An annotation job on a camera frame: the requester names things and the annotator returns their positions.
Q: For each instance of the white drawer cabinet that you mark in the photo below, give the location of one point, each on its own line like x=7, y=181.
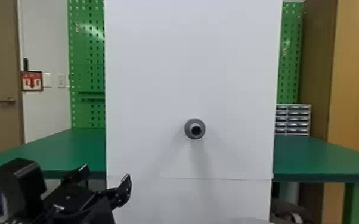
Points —
x=293, y=119

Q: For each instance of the white wall switch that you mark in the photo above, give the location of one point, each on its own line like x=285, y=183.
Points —
x=61, y=80
x=47, y=80

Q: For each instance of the white panel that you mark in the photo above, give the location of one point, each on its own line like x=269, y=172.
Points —
x=173, y=68

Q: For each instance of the beige door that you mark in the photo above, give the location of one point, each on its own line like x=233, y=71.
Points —
x=2, y=62

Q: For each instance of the wooden cupboard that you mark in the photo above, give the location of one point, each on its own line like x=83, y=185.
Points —
x=351, y=78

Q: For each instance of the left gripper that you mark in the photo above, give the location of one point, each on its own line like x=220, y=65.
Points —
x=76, y=206

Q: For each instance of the red wall sign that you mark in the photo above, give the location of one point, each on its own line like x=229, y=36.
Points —
x=32, y=81

